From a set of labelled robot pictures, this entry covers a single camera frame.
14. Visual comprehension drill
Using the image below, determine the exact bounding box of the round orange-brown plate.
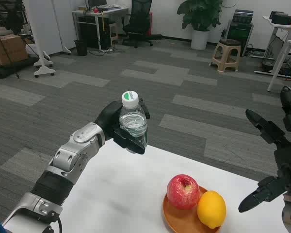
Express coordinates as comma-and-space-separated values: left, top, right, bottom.
162, 185, 221, 233

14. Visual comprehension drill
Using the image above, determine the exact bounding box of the brown cardboard box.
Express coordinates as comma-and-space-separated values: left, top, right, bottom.
0, 34, 29, 66

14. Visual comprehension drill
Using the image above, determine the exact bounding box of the red apple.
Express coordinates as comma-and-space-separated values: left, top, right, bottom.
166, 174, 201, 210

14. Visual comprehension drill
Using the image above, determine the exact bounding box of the beige plastic stool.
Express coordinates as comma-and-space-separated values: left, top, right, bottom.
210, 38, 242, 73

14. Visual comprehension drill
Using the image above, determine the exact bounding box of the white partition on wheeled feet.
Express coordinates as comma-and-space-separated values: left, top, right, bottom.
23, 0, 64, 78
50, 0, 78, 55

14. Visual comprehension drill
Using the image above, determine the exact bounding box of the white table with cables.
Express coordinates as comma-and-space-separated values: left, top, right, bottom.
254, 16, 291, 78

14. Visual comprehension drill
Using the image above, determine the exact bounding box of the black equipment case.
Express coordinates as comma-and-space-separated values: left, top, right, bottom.
269, 11, 291, 25

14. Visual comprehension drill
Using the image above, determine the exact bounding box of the white office desk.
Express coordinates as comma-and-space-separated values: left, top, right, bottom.
71, 6, 129, 51

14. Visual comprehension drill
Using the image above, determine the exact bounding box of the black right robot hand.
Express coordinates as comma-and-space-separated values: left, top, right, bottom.
238, 86, 291, 214

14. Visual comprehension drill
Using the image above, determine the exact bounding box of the white table with slanted leg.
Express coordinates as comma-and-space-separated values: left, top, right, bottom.
266, 39, 291, 92

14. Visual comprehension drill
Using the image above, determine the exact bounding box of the green potted plant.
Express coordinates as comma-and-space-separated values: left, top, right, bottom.
177, 0, 223, 32

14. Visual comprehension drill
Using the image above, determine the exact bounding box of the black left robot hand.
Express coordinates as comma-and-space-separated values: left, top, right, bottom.
94, 98, 151, 155

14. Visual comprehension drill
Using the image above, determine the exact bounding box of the black computer tower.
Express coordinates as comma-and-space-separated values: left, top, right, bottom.
78, 17, 111, 49

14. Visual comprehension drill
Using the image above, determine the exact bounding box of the black tripod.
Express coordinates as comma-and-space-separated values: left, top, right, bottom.
0, 0, 27, 79

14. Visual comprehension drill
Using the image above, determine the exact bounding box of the black office chair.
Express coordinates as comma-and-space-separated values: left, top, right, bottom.
122, 0, 163, 49

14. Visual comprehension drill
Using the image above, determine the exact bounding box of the black equipment cabinet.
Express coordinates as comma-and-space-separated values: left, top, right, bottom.
226, 9, 255, 57

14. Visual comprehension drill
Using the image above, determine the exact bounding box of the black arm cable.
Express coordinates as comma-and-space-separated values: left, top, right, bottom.
42, 213, 63, 233

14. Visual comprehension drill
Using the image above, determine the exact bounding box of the black trash bin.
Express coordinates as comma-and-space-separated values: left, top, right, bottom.
74, 39, 88, 57

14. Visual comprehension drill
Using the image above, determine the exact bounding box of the yellow lemon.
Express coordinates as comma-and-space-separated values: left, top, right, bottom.
196, 190, 227, 229

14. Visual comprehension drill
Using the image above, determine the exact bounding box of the clear water bottle white cap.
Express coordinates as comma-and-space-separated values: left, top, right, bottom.
118, 90, 148, 153

